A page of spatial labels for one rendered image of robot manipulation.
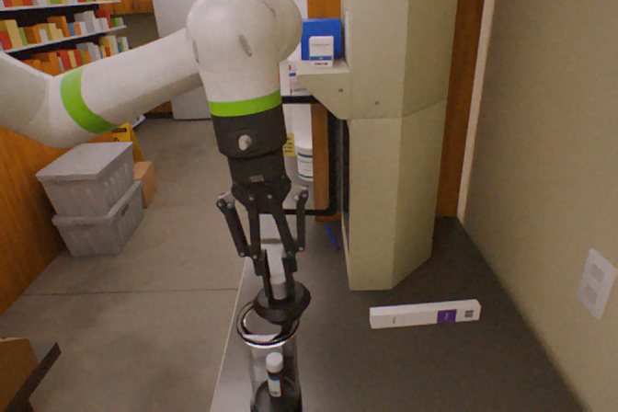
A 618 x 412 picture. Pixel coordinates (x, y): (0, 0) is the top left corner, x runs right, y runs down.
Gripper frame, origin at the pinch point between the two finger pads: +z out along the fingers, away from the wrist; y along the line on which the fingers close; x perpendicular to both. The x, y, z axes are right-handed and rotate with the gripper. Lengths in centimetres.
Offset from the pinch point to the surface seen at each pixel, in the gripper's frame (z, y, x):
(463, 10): -29, 51, 72
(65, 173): 46, -160, 189
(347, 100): -16.8, 14.7, 35.3
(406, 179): 4.7, 27.4, 38.5
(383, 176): 1.8, 21.4, 35.7
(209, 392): 122, -57, 81
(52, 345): 29, -59, 19
